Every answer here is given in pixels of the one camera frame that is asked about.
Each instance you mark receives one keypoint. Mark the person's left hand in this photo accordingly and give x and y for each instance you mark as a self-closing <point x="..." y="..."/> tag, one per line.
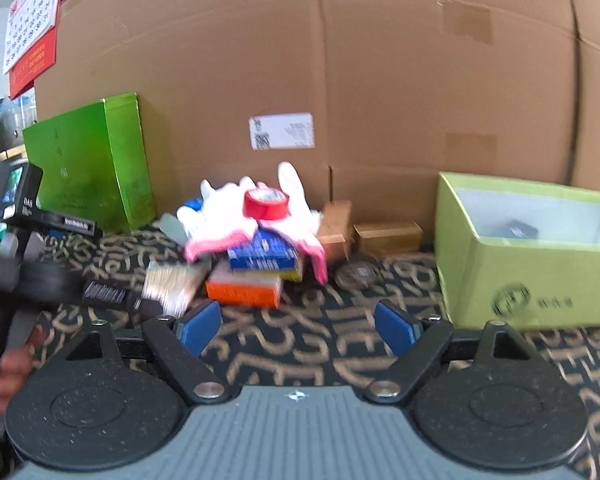
<point x="7" y="375"/>

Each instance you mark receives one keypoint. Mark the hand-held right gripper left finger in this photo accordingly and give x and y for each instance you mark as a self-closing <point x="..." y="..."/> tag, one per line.
<point x="200" y="325"/>

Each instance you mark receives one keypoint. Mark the brown box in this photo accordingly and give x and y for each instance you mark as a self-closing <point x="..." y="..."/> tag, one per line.
<point x="335" y="230"/>

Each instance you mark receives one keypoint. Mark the paint brush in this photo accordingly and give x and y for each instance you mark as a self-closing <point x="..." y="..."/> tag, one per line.
<point x="175" y="285"/>

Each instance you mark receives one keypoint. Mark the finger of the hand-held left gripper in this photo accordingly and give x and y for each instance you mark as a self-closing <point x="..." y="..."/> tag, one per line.
<point x="142" y="305"/>

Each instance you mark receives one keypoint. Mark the tall green box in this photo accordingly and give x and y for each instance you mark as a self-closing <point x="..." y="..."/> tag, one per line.
<point x="80" y="160"/>

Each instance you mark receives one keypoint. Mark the light green box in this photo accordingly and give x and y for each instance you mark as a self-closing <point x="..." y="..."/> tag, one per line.
<point x="530" y="280"/>

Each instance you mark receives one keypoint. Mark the blue plastic box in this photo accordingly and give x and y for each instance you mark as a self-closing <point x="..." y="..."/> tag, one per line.
<point x="194" y="205"/>

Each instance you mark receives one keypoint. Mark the red tape roll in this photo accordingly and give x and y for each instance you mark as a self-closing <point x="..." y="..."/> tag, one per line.
<point x="266" y="206"/>

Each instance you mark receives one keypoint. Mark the orange and white box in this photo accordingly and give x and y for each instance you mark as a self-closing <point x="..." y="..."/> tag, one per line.
<point x="242" y="292"/>

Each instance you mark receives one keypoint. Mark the round metal object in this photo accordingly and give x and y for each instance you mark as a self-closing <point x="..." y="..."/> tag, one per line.
<point x="356" y="275"/>

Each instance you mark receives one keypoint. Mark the white shipping label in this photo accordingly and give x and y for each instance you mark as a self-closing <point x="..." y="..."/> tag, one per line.
<point x="282" y="131"/>

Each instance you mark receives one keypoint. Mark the row of clear bottles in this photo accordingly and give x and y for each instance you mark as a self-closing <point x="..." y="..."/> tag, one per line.
<point x="7" y="120"/>

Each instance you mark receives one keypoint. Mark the black patterned mat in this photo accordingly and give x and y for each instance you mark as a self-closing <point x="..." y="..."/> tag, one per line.
<point x="305" y="345"/>

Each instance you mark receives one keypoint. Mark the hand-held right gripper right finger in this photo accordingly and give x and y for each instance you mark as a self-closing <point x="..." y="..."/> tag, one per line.
<point x="397" y="325"/>

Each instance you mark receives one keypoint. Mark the red and white wall calendar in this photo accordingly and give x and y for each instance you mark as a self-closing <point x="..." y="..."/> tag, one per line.
<point x="32" y="25"/>

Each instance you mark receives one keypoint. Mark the pale translucent bottle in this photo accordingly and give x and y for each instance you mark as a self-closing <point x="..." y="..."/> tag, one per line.
<point x="172" y="226"/>

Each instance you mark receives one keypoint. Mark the blue and yellow box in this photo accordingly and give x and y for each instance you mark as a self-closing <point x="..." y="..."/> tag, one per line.
<point x="262" y="257"/>

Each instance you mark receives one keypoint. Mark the large cardboard box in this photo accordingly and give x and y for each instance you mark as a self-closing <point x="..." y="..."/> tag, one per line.
<point x="380" y="75"/>

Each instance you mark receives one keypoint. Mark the gold box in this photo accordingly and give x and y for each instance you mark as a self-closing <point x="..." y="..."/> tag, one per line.
<point x="387" y="239"/>

